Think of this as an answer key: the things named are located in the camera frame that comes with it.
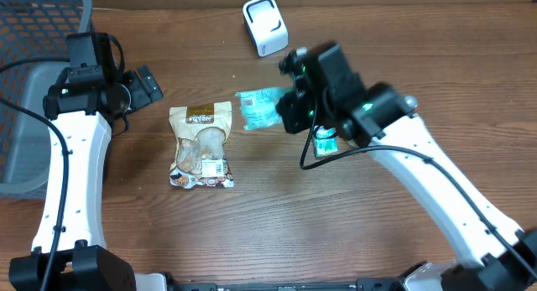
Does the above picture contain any teal tissue pack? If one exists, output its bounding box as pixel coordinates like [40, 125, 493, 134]
[314, 126, 338, 158]

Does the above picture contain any teal snack bar wrapper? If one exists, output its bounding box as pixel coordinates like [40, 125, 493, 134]
[235, 87, 291, 130]

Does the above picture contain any brown Pantree snack pouch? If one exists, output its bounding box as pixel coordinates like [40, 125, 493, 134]
[169, 101, 234, 189]

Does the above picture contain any yellow oil bottle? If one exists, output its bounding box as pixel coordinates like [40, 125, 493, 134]
[404, 96, 418, 109]

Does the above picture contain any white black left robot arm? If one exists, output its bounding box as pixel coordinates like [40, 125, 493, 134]
[8, 67, 169, 290]

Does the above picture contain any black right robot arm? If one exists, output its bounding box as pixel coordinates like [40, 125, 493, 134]
[276, 71, 536, 290]

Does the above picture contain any white barcode scanner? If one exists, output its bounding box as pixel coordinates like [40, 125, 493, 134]
[242, 0, 289, 58]

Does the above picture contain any grey plastic mesh basket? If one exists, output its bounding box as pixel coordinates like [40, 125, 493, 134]
[1, 0, 92, 199]

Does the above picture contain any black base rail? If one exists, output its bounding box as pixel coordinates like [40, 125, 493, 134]
[167, 278, 404, 291]

